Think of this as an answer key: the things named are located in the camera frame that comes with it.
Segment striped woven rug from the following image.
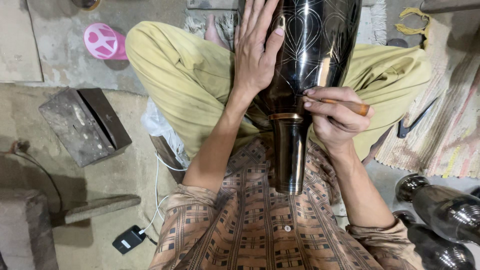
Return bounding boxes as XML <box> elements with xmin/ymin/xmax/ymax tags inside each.
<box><xmin>374</xmin><ymin>13</ymin><xmax>480</xmax><ymax>179</ymax></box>

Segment person's right hand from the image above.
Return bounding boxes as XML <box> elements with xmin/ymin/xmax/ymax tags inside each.
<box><xmin>302</xmin><ymin>86</ymin><xmax>375</xmax><ymax>153</ymax></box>

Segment thin black cable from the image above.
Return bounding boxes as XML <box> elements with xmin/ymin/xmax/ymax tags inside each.
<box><xmin>0</xmin><ymin>140</ymin><xmax>64</xmax><ymax>215</ymax></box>

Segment yellow tasselled cord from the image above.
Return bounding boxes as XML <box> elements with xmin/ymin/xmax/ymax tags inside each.
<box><xmin>394</xmin><ymin>7</ymin><xmax>432</xmax><ymax>49</ymax></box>

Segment pink plastic cup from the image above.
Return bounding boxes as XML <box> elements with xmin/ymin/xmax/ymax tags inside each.
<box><xmin>83</xmin><ymin>22</ymin><xmax>129</xmax><ymax>61</ymax></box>

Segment grey stone block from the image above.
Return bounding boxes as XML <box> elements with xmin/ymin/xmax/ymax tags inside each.
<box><xmin>0</xmin><ymin>188</ymin><xmax>59</xmax><ymax>270</ymax></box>

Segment beige cardboard sheet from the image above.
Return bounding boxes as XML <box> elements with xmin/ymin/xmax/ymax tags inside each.
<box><xmin>0</xmin><ymin>0</ymin><xmax>44</xmax><ymax>83</ymax></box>

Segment brown wooden seat board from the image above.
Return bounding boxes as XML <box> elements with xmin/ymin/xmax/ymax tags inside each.
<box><xmin>149</xmin><ymin>134</ymin><xmax>187</xmax><ymax>185</ymax></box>

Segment shiny dark metal vase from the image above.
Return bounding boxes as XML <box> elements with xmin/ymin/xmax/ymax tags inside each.
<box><xmin>392</xmin><ymin>210</ymin><xmax>478</xmax><ymax>270</ymax></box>
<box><xmin>395</xmin><ymin>173</ymin><xmax>480</xmax><ymax>246</ymax></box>

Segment white cable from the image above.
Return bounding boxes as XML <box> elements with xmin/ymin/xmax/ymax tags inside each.
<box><xmin>139</xmin><ymin>152</ymin><xmax>188</xmax><ymax>235</ymax></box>

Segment person's bare foot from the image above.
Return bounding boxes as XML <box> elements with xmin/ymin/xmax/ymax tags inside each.
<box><xmin>203</xmin><ymin>14</ymin><xmax>230</xmax><ymax>51</ymax></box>

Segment grey wooden bar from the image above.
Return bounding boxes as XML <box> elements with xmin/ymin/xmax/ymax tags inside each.
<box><xmin>419</xmin><ymin>0</ymin><xmax>480</xmax><ymax>14</ymax></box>

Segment black engraved metal vase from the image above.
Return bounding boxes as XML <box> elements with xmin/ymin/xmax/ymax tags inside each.
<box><xmin>258</xmin><ymin>0</ymin><xmax>363</xmax><ymax>196</ymax></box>

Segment black scissors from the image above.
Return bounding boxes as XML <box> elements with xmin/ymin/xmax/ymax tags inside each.
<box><xmin>397</xmin><ymin>97</ymin><xmax>438</xmax><ymax>139</ymax></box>

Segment black charger block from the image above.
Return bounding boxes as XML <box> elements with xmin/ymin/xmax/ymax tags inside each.
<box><xmin>112</xmin><ymin>224</ymin><xmax>147</xmax><ymax>255</ymax></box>

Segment person's left hand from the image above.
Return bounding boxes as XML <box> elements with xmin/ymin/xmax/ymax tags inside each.
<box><xmin>233</xmin><ymin>0</ymin><xmax>286</xmax><ymax>100</ymax></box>

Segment round brass object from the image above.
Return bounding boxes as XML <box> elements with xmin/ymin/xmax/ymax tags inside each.
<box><xmin>71</xmin><ymin>0</ymin><xmax>101</xmax><ymax>11</ymax></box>

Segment wooden handled engraving tool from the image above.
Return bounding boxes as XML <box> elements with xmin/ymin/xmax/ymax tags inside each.
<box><xmin>302</xmin><ymin>96</ymin><xmax>371</xmax><ymax>117</ymax></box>

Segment grey metal box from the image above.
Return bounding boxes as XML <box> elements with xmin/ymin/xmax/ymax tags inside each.
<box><xmin>38</xmin><ymin>87</ymin><xmax>133</xmax><ymax>168</ymax></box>

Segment brown checked shirt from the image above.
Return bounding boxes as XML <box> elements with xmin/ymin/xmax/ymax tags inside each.
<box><xmin>148</xmin><ymin>133</ymin><xmax>424</xmax><ymax>270</ymax></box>

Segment white plastic bag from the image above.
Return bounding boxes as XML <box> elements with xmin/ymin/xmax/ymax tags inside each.
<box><xmin>140</xmin><ymin>97</ymin><xmax>191</xmax><ymax>169</ymax></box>

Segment olive yellow trousers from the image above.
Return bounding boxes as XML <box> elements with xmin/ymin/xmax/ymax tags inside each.
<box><xmin>125</xmin><ymin>20</ymin><xmax>433</xmax><ymax>163</ymax></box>

